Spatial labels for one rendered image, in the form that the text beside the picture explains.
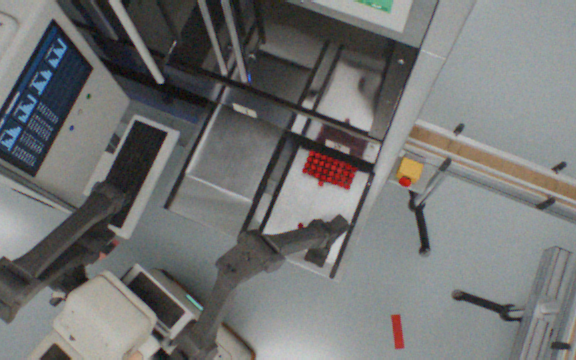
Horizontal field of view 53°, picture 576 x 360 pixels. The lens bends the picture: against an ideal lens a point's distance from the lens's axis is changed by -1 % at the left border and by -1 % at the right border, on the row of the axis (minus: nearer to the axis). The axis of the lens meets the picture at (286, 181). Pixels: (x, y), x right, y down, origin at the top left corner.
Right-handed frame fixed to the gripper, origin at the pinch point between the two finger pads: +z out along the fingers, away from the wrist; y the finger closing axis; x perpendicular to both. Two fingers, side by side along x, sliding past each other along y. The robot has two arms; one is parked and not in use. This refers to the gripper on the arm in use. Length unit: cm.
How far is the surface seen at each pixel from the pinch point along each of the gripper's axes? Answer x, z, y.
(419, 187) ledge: -22.6, -2.6, 37.8
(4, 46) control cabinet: 91, -66, -3
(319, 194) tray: 8.3, -0.1, 21.1
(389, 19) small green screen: 2, -102, 18
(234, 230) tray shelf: 30.0, 4.0, -2.5
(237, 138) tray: 44, -1, 28
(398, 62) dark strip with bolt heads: -2, -85, 22
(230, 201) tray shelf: 35.8, 2.6, 6.1
